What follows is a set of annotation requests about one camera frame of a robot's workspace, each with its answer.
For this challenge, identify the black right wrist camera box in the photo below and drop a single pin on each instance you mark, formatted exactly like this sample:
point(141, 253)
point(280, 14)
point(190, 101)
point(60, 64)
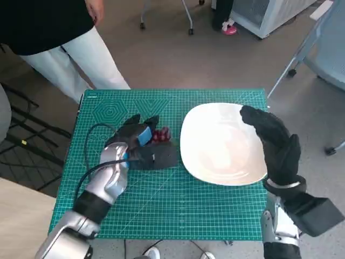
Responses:
point(312, 215)

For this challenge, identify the green cutting mat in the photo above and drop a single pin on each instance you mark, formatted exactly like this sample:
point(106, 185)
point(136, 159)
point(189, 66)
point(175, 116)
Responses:
point(167, 205)

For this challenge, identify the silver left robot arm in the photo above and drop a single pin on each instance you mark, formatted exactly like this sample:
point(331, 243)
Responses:
point(105, 186)

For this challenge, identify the beige wooden table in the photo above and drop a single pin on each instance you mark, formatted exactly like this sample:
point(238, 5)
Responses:
point(24, 215)

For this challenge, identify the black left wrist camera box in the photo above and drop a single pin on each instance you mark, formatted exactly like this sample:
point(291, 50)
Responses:
point(159, 157)

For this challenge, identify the white perforated cabinet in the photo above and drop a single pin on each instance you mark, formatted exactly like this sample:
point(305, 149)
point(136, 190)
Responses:
point(269, 13)

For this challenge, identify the white square plate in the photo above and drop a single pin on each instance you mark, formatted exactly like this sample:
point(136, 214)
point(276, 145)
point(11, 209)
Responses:
point(218, 145)

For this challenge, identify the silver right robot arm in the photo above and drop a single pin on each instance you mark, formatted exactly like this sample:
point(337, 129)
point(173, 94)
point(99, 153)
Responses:
point(280, 232)

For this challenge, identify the person's hand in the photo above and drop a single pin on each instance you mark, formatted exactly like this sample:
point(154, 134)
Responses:
point(97, 12)

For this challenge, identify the red toy grape bunch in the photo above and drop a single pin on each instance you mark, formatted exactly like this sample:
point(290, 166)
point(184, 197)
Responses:
point(161, 134)

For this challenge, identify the white wheeled frame legs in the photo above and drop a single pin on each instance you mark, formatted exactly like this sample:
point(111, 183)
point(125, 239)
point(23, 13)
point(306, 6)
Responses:
point(188, 16)

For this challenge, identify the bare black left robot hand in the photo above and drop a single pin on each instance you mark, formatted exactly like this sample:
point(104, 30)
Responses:
point(129, 132)

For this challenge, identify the person with pink shoe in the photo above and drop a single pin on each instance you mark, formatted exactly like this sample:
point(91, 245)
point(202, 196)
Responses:
point(222, 13)

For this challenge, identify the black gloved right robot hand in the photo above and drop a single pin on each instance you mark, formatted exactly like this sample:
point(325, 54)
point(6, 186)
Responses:
point(280, 151)

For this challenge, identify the white foot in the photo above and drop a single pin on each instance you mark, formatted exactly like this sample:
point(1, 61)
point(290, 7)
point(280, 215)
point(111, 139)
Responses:
point(208, 255)
point(153, 253)

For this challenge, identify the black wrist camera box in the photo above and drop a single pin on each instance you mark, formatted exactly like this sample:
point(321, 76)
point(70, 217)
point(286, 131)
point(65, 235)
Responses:
point(159, 157)
point(312, 215)

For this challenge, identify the light blue wheeled chair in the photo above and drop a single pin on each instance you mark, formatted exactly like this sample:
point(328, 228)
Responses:
point(326, 62)

